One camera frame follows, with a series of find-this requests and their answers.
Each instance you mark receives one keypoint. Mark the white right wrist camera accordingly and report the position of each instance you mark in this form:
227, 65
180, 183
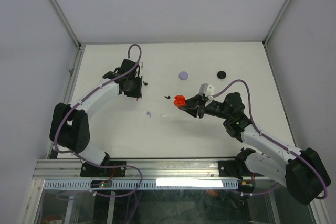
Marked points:
206, 90

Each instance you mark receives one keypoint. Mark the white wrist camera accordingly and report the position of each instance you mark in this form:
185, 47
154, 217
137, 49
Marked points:
141, 65
206, 90

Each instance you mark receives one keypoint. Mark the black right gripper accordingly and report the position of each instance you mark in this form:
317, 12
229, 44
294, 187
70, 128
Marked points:
200, 103

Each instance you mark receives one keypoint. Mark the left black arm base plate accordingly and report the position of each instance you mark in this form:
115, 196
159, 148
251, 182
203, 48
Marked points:
105, 168

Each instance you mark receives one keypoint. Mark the aluminium mounting rail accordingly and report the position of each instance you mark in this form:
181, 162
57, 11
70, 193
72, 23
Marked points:
199, 168

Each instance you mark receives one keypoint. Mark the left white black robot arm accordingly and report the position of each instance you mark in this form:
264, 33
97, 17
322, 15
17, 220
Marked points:
70, 131

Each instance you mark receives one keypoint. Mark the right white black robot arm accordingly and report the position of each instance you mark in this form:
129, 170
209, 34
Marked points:
301, 171

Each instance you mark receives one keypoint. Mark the black earbud charging case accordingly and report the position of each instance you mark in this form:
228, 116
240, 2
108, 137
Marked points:
221, 75

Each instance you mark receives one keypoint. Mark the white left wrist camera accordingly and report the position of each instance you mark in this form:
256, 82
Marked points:
141, 65

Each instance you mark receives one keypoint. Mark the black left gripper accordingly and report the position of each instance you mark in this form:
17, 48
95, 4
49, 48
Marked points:
138, 93

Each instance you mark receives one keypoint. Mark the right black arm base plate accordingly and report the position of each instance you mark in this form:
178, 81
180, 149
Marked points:
228, 168

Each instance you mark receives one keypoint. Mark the white slotted cable duct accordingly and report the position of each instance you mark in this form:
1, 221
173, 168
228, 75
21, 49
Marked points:
146, 184

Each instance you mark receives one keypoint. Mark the orange earbud charging case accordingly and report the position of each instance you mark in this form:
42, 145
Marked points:
179, 101

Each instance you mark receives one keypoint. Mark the purple earbud charging case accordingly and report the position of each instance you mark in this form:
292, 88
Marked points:
183, 75

